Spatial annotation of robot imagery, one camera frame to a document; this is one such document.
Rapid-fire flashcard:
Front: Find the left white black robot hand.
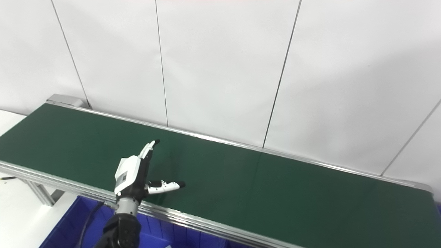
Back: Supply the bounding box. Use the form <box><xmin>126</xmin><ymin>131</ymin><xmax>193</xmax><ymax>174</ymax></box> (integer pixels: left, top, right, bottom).
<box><xmin>114</xmin><ymin>139</ymin><xmax>186</xmax><ymax>204</ymax></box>

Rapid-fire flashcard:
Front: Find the aluminium conveyor leg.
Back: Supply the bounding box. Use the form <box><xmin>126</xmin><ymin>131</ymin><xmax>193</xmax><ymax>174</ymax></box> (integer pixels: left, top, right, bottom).
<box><xmin>20</xmin><ymin>178</ymin><xmax>66</xmax><ymax>207</ymax></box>

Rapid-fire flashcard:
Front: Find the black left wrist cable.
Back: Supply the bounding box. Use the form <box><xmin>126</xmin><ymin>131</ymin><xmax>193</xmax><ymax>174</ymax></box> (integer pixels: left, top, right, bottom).
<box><xmin>78</xmin><ymin>201</ymin><xmax>117</xmax><ymax>248</ymax></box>

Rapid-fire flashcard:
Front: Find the green conveyor belt aluminium frame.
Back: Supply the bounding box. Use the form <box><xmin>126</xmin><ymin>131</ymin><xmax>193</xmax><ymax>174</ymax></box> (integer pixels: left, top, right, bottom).
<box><xmin>0</xmin><ymin>94</ymin><xmax>441</xmax><ymax>248</ymax></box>

